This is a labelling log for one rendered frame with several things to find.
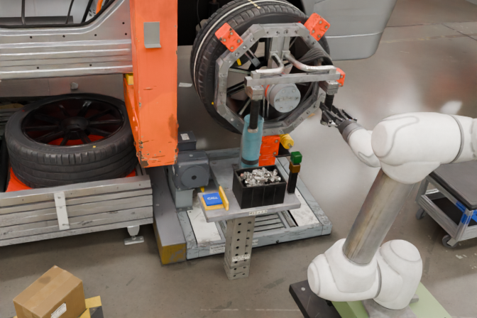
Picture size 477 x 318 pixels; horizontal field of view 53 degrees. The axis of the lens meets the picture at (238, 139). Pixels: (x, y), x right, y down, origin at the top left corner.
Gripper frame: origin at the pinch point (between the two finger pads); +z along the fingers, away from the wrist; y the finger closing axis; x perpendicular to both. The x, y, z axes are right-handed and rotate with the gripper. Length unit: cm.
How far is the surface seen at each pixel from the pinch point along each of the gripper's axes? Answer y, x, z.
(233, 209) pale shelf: -45, -38, -13
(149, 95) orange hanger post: -75, 5, 14
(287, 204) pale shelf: -20.6, -37.9, -15.1
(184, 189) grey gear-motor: -56, -59, 31
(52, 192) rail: -118, -44, 23
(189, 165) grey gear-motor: -54, -44, 31
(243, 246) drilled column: -38, -62, -13
